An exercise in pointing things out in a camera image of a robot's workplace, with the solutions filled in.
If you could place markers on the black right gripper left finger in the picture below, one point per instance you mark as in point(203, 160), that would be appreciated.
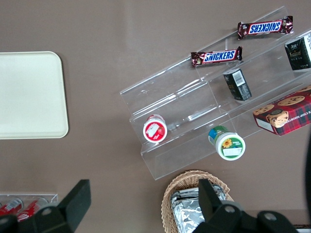
point(75, 204)

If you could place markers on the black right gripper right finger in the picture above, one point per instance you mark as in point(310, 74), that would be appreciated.
point(209, 201)

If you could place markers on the light wicker basket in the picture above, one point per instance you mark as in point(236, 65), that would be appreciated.
point(170, 194)

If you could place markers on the white rectangular snack tray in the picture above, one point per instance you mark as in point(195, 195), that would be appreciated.
point(302, 228)

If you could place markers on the beige plastic tray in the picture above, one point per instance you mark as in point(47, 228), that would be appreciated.
point(29, 94)

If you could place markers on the clear acrylic bottle rack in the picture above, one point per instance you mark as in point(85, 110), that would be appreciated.
point(52, 197)

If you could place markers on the aluminium foil container stack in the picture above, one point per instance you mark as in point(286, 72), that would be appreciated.
point(184, 211)

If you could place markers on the red cola bottle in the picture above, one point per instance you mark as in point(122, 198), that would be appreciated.
point(30, 210)
point(9, 206)

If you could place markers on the green lid yogurt cup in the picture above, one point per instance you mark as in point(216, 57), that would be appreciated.
point(229, 145)

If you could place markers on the red lid yogurt cup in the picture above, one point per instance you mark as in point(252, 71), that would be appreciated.
point(154, 129)

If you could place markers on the clear acrylic step display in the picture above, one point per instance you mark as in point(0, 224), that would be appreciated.
point(184, 97)

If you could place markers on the red tartan cookie box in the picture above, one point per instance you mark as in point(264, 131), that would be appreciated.
point(289, 114)

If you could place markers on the small black barcode box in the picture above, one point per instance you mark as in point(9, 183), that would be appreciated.
point(239, 85)

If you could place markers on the Snickers chocolate bar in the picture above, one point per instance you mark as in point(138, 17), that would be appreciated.
point(216, 57)
point(264, 28)

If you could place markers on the small black white box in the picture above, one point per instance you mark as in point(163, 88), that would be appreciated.
point(298, 54)

